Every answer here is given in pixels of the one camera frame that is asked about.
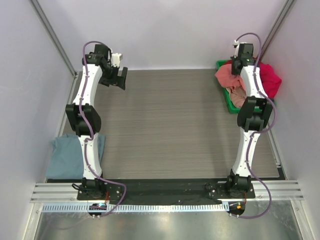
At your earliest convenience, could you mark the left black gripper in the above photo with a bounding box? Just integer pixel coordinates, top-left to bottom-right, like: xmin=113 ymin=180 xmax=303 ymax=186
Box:
xmin=98 ymin=63 xmax=127 ymax=90

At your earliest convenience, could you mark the salmon pink t-shirt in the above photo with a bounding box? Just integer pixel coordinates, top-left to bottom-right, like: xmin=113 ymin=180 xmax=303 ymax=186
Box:
xmin=215 ymin=64 xmax=245 ymax=89

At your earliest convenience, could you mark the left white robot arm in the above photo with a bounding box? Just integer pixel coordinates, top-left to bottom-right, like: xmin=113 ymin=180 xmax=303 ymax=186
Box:
xmin=65 ymin=41 xmax=128 ymax=200

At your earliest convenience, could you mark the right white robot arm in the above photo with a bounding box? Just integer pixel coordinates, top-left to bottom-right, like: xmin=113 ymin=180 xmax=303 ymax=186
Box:
xmin=224 ymin=41 xmax=273 ymax=198

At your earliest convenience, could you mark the light pink printed t-shirt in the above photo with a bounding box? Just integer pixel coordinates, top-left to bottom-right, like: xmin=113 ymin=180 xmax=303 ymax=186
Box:
xmin=226 ymin=86 xmax=247 ymax=108

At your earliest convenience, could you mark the red t-shirt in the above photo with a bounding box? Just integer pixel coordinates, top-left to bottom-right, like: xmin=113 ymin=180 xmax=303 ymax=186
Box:
xmin=258 ymin=61 xmax=282 ymax=99

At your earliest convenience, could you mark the green plastic bin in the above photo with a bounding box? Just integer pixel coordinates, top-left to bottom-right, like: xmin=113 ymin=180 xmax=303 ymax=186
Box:
xmin=215 ymin=59 xmax=276 ymax=115

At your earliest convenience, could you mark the folded blue t-shirt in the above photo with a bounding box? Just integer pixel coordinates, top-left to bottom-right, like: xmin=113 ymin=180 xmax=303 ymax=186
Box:
xmin=46 ymin=133 xmax=106 ymax=180

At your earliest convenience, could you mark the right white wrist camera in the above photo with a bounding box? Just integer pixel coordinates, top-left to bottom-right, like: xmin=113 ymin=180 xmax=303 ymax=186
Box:
xmin=232 ymin=40 xmax=240 ymax=59

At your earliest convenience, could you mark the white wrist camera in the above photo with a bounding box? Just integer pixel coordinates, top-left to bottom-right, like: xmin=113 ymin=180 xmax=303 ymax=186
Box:
xmin=111 ymin=53 xmax=123 ymax=68
xmin=232 ymin=40 xmax=240 ymax=59

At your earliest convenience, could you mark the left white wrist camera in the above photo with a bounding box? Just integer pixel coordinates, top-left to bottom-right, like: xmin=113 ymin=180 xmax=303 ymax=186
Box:
xmin=111 ymin=53 xmax=123 ymax=68

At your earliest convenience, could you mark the left aluminium corner post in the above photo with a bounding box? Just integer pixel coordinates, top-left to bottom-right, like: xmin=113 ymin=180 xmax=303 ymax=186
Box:
xmin=28 ymin=0 xmax=78 ymax=80

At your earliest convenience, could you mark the aluminium corner post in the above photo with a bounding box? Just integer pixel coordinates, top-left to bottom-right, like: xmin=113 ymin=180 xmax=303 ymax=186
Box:
xmin=28 ymin=0 xmax=78 ymax=80
xmin=260 ymin=0 xmax=297 ymax=60

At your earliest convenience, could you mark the right aluminium corner post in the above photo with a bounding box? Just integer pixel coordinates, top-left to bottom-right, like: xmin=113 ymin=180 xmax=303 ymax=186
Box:
xmin=260 ymin=0 xmax=297 ymax=60

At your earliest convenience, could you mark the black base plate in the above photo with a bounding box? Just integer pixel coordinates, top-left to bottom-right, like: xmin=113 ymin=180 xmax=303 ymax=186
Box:
xmin=71 ymin=178 xmax=256 ymax=205

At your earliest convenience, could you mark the aluminium front rail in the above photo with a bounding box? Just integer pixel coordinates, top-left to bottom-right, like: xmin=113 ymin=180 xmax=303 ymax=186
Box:
xmin=30 ymin=180 xmax=304 ymax=203

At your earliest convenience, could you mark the slotted cable duct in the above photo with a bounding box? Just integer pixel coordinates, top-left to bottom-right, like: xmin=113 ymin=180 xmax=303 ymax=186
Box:
xmin=42 ymin=202 xmax=229 ymax=214

